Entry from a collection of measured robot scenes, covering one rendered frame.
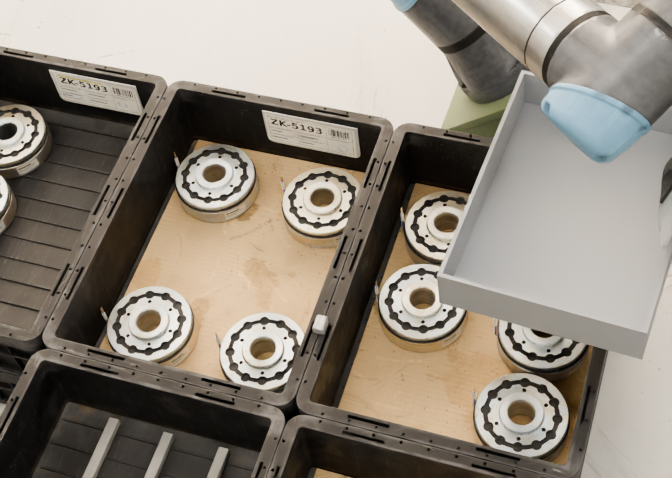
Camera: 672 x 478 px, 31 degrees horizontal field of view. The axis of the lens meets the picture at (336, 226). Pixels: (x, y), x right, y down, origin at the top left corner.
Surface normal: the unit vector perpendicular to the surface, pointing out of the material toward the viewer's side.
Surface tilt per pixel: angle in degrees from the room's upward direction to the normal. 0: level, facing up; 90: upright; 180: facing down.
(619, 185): 2
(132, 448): 0
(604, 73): 27
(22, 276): 0
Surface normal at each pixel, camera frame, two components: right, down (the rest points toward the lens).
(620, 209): -0.12, -0.57
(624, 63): -0.36, -0.16
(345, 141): -0.30, 0.80
